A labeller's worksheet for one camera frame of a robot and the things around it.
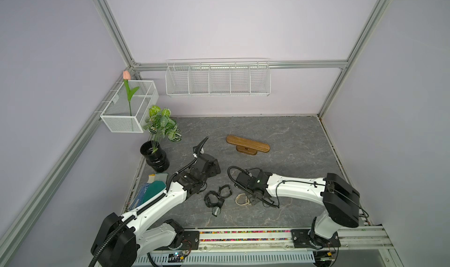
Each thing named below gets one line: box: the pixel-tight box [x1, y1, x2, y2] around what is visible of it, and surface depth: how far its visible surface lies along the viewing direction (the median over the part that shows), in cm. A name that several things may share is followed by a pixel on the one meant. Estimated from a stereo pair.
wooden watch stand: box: [225, 135, 271, 156], surface depth 99 cm
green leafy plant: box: [142, 105, 183, 154], surface depth 80 cm
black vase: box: [140, 140, 170, 173], surface depth 90 cm
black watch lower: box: [203, 190, 225, 218], surface depth 83 cm
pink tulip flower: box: [122, 70, 141, 117], surface depth 85 cm
